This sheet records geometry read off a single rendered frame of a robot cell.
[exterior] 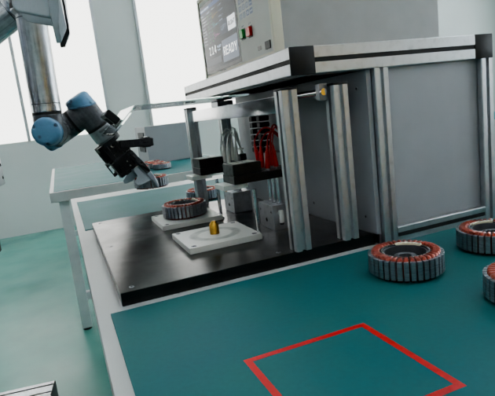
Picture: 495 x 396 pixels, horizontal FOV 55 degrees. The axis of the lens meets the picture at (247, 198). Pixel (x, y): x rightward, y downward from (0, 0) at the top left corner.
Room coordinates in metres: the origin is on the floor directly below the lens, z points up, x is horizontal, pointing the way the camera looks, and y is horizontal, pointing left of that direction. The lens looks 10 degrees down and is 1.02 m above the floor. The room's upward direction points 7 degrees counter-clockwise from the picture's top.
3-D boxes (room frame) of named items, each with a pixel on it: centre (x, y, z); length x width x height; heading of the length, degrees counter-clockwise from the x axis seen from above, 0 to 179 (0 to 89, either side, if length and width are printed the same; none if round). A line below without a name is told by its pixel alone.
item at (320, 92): (1.14, -0.05, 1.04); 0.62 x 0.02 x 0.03; 21
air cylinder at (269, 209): (1.01, -0.06, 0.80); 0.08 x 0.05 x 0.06; 21
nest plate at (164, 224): (1.19, 0.16, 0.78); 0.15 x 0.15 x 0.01; 21
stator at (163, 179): (1.54, 0.31, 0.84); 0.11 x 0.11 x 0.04
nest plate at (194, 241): (0.96, 0.08, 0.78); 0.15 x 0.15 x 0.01; 21
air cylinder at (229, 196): (1.24, 0.03, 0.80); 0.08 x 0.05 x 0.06; 21
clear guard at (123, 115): (1.21, 0.16, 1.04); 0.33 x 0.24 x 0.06; 111
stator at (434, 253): (0.70, -0.23, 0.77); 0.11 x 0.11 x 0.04
